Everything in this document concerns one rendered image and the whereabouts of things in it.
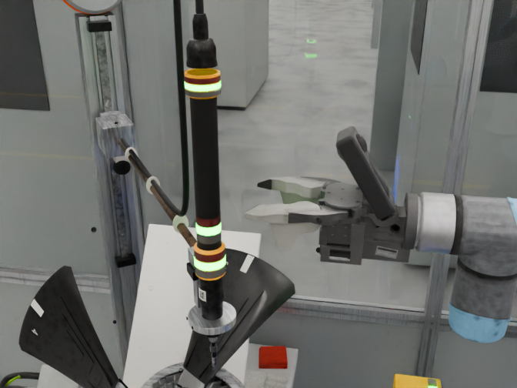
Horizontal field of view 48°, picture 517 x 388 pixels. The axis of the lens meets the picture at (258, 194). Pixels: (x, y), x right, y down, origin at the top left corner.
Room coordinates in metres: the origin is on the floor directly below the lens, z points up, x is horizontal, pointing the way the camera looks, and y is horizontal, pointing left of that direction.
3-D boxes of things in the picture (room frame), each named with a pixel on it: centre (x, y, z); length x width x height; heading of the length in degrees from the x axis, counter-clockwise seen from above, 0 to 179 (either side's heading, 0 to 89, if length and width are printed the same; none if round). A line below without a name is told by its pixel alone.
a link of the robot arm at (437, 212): (0.64, -0.22, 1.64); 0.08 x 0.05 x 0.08; 170
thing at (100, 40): (1.31, 0.35, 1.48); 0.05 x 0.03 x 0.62; 115
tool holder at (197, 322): (0.70, 0.07, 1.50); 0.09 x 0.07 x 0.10; 25
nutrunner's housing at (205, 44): (0.69, 0.07, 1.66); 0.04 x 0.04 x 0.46
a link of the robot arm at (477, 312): (0.64, -0.30, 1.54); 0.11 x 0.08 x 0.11; 153
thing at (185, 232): (0.97, 0.20, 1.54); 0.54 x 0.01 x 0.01; 25
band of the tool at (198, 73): (0.69, 0.07, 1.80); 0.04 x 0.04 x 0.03
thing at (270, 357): (1.29, -0.04, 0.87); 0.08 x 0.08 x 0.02; 0
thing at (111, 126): (1.26, 0.33, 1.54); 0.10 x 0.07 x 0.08; 25
